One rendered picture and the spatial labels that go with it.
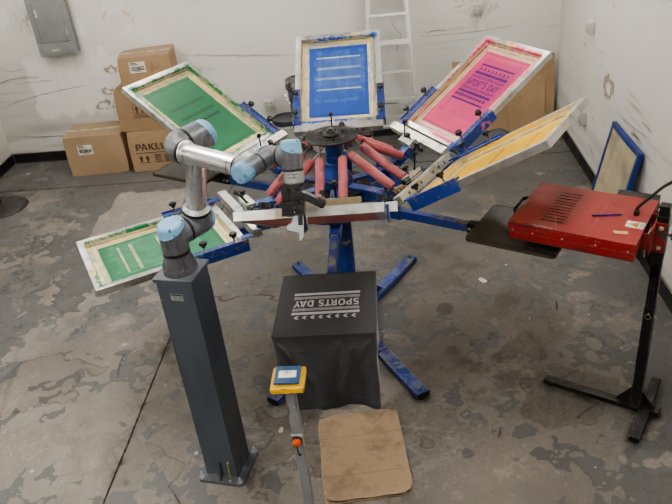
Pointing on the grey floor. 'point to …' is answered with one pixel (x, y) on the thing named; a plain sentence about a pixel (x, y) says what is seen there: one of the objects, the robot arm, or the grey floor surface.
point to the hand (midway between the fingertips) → (305, 236)
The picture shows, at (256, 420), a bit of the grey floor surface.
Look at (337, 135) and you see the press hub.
